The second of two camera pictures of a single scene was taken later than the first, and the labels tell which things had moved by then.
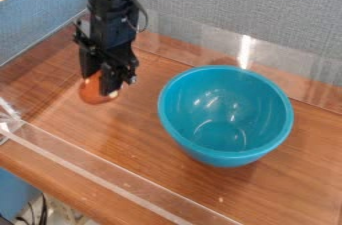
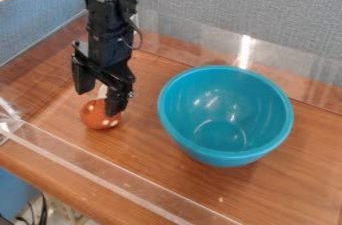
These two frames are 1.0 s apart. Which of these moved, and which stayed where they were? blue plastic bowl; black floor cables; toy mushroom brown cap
Moved: toy mushroom brown cap
Stayed: blue plastic bowl; black floor cables
